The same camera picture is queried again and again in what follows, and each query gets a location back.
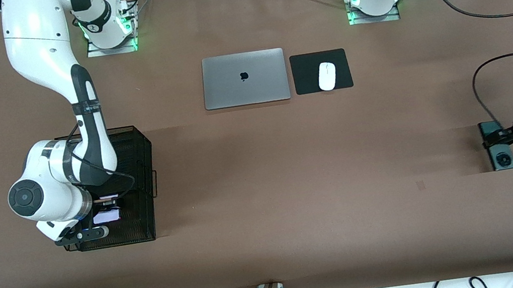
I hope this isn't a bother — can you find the white folding phone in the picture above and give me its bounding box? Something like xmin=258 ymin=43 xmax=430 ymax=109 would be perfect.
xmin=92 ymin=207 xmax=123 ymax=226

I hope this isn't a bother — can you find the dark green phone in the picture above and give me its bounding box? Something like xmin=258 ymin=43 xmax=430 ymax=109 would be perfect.
xmin=479 ymin=118 xmax=513 ymax=173

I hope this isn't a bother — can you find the black mesh tray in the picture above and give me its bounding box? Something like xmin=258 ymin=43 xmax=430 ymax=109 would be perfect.
xmin=57 ymin=189 xmax=158 ymax=254

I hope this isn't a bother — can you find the silver laptop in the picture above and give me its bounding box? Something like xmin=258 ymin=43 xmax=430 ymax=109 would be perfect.
xmin=198 ymin=47 xmax=291 ymax=111

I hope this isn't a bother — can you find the white computer mouse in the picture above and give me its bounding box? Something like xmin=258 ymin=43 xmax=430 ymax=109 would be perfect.
xmin=316 ymin=61 xmax=339 ymax=92

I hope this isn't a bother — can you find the black mouse pad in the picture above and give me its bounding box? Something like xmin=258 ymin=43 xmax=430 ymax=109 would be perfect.
xmin=289 ymin=47 xmax=354 ymax=96

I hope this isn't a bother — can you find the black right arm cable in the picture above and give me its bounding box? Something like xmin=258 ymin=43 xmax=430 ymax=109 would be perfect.
xmin=64 ymin=113 xmax=138 ymax=205

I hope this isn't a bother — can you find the black wire mesh basket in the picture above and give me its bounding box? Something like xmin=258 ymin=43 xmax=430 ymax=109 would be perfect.
xmin=52 ymin=123 xmax=161 ymax=211

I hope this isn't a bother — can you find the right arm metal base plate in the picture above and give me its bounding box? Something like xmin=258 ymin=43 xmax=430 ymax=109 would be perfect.
xmin=85 ymin=30 xmax=140 ymax=59

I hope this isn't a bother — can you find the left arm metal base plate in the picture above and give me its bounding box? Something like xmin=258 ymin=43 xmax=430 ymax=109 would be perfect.
xmin=345 ymin=0 xmax=401 ymax=27

